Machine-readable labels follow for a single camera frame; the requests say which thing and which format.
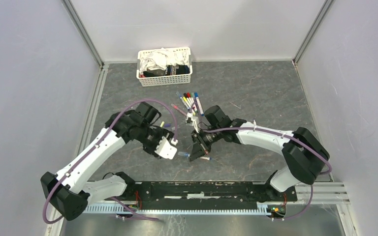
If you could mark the yellow cap marker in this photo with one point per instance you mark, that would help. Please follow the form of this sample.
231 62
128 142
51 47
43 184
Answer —
188 104

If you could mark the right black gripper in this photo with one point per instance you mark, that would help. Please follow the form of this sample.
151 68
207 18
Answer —
197 151

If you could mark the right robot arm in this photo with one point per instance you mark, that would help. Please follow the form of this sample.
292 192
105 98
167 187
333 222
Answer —
305 156

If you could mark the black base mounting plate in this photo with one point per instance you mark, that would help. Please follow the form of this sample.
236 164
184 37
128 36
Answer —
204 195

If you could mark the blue pen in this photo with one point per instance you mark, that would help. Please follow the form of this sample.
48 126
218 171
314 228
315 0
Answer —
184 154

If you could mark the white cloth in basket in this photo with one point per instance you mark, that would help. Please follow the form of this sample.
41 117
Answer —
161 58

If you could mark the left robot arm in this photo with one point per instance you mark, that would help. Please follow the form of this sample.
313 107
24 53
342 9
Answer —
68 192

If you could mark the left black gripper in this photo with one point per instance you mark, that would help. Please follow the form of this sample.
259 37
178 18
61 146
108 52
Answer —
162 132

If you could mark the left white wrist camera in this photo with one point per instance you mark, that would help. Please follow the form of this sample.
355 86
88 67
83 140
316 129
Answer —
166 149

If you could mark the black cap marker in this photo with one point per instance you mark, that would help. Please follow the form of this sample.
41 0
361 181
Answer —
188 100

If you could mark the white plastic basket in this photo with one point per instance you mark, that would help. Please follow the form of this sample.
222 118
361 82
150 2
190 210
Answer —
164 80

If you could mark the red cap marker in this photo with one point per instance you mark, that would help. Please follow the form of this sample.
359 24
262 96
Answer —
193 101

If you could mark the black striped cloth in basket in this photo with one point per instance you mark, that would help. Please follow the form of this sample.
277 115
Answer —
169 71

